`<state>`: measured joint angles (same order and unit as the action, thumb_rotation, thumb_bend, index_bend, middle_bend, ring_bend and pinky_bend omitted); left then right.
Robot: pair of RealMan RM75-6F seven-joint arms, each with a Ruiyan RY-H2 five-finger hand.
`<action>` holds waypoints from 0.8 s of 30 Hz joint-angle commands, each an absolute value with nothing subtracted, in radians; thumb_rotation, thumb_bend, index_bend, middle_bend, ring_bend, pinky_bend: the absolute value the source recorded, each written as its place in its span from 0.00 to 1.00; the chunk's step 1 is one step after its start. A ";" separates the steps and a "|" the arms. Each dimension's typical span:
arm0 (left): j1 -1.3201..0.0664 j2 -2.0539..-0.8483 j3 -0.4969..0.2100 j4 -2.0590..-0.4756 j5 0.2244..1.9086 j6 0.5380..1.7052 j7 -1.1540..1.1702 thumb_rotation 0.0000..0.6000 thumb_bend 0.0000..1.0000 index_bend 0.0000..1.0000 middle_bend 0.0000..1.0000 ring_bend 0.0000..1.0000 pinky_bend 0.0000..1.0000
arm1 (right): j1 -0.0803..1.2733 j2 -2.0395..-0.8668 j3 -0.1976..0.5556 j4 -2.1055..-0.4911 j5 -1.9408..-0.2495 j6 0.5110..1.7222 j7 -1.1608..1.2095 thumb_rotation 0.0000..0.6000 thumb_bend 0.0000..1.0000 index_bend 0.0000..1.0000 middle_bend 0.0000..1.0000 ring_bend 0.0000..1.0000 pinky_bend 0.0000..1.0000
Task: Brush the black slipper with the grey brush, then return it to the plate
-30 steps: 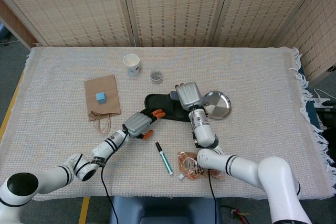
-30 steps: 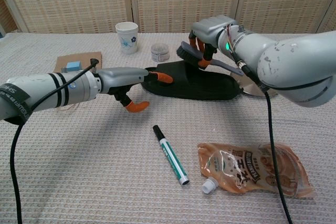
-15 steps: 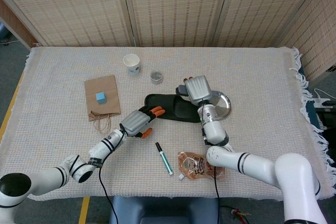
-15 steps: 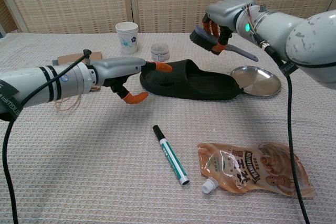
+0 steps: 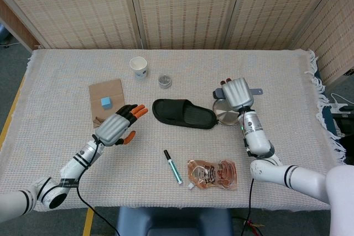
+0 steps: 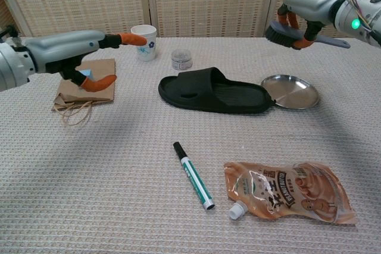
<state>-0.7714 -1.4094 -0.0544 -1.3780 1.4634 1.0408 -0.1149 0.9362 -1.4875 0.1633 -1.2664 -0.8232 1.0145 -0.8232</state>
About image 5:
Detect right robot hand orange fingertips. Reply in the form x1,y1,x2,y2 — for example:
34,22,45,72
220,77,255,112

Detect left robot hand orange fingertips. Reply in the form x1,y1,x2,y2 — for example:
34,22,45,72
95,103,149,148

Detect grey black brush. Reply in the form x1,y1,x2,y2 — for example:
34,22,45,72
212,88,263,101

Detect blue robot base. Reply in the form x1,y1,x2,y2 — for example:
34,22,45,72
115,207,233,236

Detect round metal plate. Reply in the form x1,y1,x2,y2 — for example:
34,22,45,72
212,99,241,126

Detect blue cube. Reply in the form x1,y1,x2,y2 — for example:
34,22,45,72
100,96,114,110

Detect brown paper bag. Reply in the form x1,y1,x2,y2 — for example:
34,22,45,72
88,77,127,129

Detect black slipper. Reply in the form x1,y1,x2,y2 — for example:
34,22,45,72
152,98,218,130

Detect woven fringed tablecloth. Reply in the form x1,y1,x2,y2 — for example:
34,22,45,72
0,49,354,212

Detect white paper cup blue print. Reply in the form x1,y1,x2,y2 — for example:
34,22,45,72
129,56,148,80

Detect green white marker pen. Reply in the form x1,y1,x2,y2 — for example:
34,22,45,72
163,149,184,186

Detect small clear plastic jar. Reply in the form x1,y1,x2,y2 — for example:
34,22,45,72
158,73,173,90

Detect peanut butter spout pouch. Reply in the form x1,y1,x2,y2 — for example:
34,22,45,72
187,159,238,192

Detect woven folding screen panel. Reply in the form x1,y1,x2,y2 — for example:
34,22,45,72
128,0,244,50
293,0,354,85
223,0,343,50
0,0,138,50

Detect white power strip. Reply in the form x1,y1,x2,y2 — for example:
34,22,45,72
330,93,351,115

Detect black box on floor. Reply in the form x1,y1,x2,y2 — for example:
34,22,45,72
333,110,354,139

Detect brown wooden furniture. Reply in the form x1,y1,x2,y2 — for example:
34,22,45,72
0,0,42,52

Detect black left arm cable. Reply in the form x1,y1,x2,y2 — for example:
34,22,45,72
74,134,124,236

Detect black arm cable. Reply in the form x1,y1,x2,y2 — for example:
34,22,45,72
74,134,124,236
232,177,257,236

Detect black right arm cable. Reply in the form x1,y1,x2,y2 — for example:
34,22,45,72
232,177,257,236

